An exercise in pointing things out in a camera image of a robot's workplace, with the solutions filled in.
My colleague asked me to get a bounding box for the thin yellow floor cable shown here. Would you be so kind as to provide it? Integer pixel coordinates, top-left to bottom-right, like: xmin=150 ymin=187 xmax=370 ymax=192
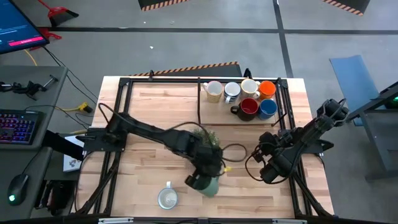
xmin=24 ymin=49 xmax=38 ymax=67

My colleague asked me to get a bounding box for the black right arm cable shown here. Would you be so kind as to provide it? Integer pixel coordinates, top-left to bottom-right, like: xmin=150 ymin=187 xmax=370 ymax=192
xmin=244 ymin=149 xmax=271 ymax=183

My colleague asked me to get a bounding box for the red white patterned mug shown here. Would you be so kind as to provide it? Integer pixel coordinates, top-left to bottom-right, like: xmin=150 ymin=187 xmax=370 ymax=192
xmin=157 ymin=181 xmax=179 ymax=210

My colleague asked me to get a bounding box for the computer monitor blue screen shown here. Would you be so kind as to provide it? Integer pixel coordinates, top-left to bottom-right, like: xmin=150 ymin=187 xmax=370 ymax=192
xmin=0 ymin=0 xmax=50 ymax=56

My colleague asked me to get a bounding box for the orange mug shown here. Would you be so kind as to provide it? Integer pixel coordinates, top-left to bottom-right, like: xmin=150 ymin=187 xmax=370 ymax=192
xmin=258 ymin=80 xmax=277 ymax=101

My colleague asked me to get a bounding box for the green mug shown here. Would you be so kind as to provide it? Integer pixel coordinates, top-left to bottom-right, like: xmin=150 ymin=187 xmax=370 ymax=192
xmin=197 ymin=175 xmax=220 ymax=198

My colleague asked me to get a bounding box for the black clamp tool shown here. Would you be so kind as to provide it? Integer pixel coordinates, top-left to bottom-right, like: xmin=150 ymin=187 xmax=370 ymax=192
xmin=0 ymin=74 xmax=59 ymax=101

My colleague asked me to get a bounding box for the black backlit keyboard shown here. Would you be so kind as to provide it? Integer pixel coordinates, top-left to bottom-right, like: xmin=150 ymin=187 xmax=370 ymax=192
xmin=0 ymin=108 xmax=45 ymax=146

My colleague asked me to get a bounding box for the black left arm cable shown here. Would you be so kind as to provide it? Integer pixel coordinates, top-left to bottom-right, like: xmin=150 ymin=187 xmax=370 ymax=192
xmin=98 ymin=102 xmax=248 ymax=163

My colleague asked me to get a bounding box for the wooden shelf with black frame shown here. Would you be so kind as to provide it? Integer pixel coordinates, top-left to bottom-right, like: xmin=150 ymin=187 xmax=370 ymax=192
xmin=196 ymin=77 xmax=284 ymax=130

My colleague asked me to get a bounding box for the blue glazed mug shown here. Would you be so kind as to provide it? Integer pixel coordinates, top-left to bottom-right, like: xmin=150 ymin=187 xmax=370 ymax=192
xmin=257 ymin=98 xmax=279 ymax=121

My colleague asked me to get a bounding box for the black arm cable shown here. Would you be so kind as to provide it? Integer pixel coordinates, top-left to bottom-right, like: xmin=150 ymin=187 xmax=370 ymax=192
xmin=98 ymin=102 xmax=248 ymax=163
xmin=244 ymin=149 xmax=271 ymax=183

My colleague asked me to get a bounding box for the grey desk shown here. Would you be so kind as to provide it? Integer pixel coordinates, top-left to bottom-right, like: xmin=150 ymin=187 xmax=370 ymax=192
xmin=0 ymin=65 xmax=69 ymax=220

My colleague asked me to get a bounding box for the silver metal bracket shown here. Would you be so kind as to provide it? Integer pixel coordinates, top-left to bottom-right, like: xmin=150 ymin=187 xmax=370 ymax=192
xmin=98 ymin=217 xmax=134 ymax=224
xmin=272 ymin=219 xmax=308 ymax=224

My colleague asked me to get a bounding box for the black aluminium rig frame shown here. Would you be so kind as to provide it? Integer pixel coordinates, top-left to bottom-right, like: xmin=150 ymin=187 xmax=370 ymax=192
xmin=73 ymin=70 xmax=336 ymax=224

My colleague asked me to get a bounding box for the black bag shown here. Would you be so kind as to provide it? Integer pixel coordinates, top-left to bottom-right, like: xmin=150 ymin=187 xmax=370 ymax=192
xmin=34 ymin=179 xmax=78 ymax=216

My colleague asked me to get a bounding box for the black mug red inside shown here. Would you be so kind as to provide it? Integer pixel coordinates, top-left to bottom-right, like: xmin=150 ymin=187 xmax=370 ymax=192
xmin=229 ymin=97 xmax=260 ymax=122

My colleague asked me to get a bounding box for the yellow patterned mug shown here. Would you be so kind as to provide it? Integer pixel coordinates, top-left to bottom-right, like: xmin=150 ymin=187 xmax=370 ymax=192
xmin=203 ymin=80 xmax=224 ymax=104

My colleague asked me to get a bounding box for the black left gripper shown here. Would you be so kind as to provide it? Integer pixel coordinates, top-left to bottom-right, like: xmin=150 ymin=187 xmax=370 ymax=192
xmin=185 ymin=145 xmax=225 ymax=190

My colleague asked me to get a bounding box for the grey side table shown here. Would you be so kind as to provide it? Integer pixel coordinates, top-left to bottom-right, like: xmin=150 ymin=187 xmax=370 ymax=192
xmin=343 ymin=81 xmax=398 ymax=181

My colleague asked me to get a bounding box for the blue floor mat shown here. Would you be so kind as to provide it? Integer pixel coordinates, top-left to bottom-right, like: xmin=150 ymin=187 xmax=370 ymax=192
xmin=329 ymin=55 xmax=384 ymax=127

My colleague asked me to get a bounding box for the black computer mouse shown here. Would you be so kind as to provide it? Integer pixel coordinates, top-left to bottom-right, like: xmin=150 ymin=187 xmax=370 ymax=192
xmin=6 ymin=173 xmax=30 ymax=207

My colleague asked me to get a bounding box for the white printed box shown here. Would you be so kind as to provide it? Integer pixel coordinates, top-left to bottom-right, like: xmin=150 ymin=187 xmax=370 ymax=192
xmin=63 ymin=138 xmax=86 ymax=173

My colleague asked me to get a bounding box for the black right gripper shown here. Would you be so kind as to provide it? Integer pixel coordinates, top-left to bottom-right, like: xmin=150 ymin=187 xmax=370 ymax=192
xmin=260 ymin=152 xmax=295 ymax=185

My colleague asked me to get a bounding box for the hazard striped black floor mat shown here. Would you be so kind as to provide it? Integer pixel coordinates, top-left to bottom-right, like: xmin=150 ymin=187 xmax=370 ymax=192
xmin=137 ymin=0 xmax=191 ymax=12
xmin=320 ymin=0 xmax=371 ymax=17
xmin=129 ymin=61 xmax=243 ymax=79

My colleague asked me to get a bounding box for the green plant in striped pot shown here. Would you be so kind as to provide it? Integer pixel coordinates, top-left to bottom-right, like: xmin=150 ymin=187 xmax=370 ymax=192
xmin=191 ymin=128 xmax=220 ymax=149

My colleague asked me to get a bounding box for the brown leaf patterned mug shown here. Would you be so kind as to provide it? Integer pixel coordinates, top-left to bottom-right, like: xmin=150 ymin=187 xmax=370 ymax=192
xmin=240 ymin=78 xmax=261 ymax=100

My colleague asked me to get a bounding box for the yellow plug cable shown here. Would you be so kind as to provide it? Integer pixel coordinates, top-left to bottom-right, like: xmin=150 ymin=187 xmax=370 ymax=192
xmin=55 ymin=101 xmax=94 ymax=114

